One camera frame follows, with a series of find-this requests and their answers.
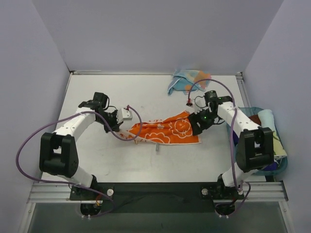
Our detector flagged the orange flower pattern towel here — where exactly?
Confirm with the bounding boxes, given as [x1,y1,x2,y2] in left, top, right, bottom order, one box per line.
[118,111,201,145]

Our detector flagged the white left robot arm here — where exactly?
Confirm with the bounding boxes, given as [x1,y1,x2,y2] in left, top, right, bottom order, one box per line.
[39,92,123,200]

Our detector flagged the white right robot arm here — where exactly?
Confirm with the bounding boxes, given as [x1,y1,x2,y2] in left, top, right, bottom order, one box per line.
[187,90,274,199]

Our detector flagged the blue orange patterned towel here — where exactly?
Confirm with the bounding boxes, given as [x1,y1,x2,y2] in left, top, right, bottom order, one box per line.
[167,69,211,95]

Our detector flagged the brown rolled towel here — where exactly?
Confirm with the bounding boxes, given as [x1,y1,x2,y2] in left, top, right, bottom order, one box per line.
[249,115,261,126]

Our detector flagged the teal plastic basket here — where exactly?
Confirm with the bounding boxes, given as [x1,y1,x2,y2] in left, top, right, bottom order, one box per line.
[240,107,288,176]

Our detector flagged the mint white rolled towel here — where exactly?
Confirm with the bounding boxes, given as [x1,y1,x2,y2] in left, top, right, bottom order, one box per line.
[258,109,276,132]

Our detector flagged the cream green rolled towel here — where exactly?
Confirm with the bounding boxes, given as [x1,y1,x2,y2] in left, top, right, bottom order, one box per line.
[273,131,287,158]

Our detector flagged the purple rolled towel front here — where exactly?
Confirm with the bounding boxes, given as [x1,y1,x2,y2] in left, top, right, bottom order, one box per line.
[263,162,278,171]

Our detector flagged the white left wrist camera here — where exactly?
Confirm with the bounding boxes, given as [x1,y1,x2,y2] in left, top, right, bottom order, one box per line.
[117,108,133,122]

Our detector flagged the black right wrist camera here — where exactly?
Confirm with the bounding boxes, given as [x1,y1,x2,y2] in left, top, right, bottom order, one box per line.
[204,90,218,104]

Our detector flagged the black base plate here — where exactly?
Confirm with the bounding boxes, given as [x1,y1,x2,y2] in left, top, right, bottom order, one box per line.
[69,182,244,216]

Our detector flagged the aluminium front rail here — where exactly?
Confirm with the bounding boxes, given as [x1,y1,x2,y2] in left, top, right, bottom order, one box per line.
[27,182,288,203]

